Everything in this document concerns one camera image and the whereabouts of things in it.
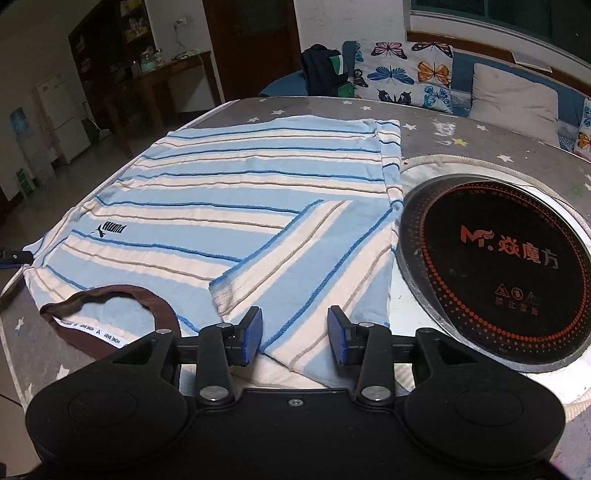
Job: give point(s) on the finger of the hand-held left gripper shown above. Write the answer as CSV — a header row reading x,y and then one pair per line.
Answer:
x,y
18,255

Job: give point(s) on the blue sofa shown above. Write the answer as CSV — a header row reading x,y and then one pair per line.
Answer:
x,y
461,78

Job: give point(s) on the white refrigerator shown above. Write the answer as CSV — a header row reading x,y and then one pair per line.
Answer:
x,y
64,120

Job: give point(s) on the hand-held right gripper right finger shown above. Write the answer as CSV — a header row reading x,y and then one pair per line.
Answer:
x,y
338,337

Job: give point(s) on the book on window ledge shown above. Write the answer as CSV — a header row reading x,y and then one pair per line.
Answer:
x,y
533,60

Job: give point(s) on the round black induction cooktop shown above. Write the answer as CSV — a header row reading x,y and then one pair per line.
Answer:
x,y
508,277

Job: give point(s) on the brown wooden door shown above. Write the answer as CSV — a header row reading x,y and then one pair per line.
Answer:
x,y
258,46

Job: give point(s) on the wall power outlet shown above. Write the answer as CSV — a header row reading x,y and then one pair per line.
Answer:
x,y
180,22

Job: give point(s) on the wooden desk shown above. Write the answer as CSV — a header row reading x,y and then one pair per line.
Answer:
x,y
175,69

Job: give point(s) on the water dispenser with blue bottle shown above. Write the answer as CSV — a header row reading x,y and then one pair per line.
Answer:
x,y
27,138

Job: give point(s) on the dark wooden shelf cabinet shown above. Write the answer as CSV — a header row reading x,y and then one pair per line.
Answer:
x,y
106,41

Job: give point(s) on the glass jar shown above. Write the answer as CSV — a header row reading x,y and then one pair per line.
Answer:
x,y
135,69

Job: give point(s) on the dark window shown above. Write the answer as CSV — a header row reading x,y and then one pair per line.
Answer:
x,y
485,16

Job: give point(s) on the blue white striped shirt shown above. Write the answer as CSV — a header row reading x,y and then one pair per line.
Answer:
x,y
207,194

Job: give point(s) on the butterfly-print cushion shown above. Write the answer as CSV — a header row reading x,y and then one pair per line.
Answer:
x,y
584,131
397,69

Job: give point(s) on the dark blue backpack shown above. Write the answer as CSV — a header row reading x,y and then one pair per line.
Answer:
x,y
318,69

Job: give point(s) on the beige pillow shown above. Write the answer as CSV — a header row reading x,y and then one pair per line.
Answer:
x,y
512,101

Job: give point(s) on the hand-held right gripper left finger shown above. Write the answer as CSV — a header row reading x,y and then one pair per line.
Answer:
x,y
251,337

